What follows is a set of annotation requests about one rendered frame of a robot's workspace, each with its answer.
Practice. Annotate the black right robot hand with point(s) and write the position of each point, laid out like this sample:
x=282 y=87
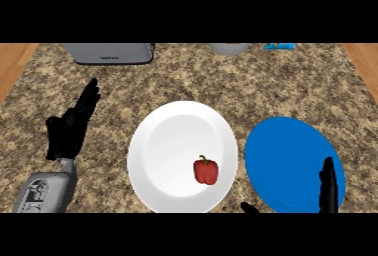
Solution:
x=328 y=186

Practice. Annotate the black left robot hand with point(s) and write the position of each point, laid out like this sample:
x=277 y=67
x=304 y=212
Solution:
x=68 y=133

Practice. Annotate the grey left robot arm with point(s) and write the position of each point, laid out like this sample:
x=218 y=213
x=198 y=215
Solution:
x=46 y=191

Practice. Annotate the blue plate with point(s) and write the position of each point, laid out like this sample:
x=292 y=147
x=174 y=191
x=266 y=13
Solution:
x=288 y=160

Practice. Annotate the white plate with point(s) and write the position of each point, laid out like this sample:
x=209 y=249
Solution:
x=177 y=146

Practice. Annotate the red bell pepper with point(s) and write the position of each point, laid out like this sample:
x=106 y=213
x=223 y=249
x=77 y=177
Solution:
x=205 y=171

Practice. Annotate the grey appliance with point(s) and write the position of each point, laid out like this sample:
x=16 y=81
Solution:
x=111 y=53

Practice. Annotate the grey round container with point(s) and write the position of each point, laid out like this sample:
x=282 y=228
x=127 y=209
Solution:
x=229 y=48

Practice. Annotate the blue packet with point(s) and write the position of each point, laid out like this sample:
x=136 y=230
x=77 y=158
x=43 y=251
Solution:
x=277 y=46

